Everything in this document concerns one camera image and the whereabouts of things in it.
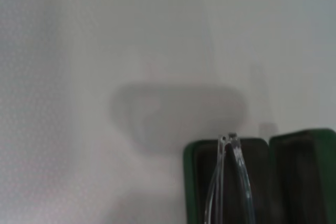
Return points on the clear white glasses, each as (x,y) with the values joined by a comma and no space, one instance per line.
(237,150)

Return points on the green glasses case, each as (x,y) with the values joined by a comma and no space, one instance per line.
(302,176)

